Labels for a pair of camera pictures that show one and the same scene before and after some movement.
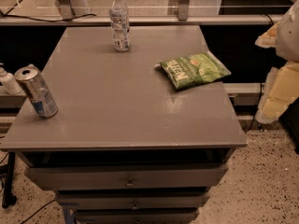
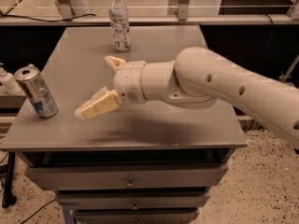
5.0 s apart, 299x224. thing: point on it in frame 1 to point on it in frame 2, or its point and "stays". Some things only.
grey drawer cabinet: x=125 y=147 stays
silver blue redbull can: x=31 y=82 stays
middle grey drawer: x=90 y=200 stays
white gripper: x=289 y=36 to x=128 y=81
